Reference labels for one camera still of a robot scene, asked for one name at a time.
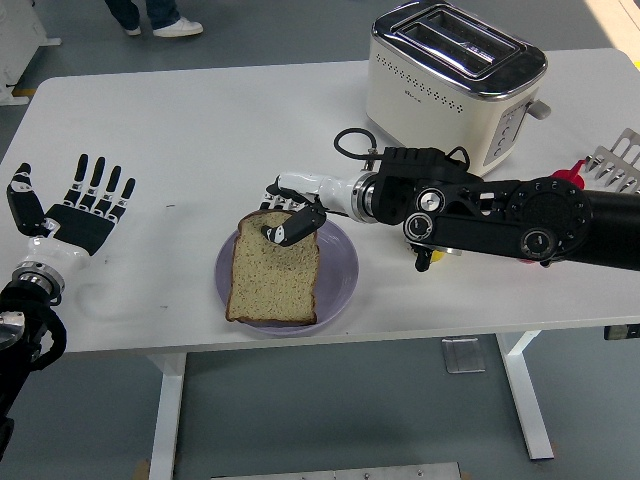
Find bread slice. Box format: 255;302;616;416
224;209;321;326

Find person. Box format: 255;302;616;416
104;0;205;39

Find long metal floor plate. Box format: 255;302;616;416
209;461;464;480

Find cream two-slot toaster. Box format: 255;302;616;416
363;0;551;184

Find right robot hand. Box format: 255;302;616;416
259;172;359;249

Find purple plate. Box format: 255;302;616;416
214;217;360;337

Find black table control panel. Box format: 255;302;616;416
603;323;640;342

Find white machine housing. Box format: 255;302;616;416
0;0;62;106

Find white table leg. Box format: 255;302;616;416
494;330;556;461
148;352;189;480

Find silver toast rack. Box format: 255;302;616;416
583;127;640;196

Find small metal floor plate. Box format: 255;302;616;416
440;337;487;374

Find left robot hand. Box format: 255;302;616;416
5;153;137;274

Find red squeeze bottle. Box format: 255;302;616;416
517;158;587;265

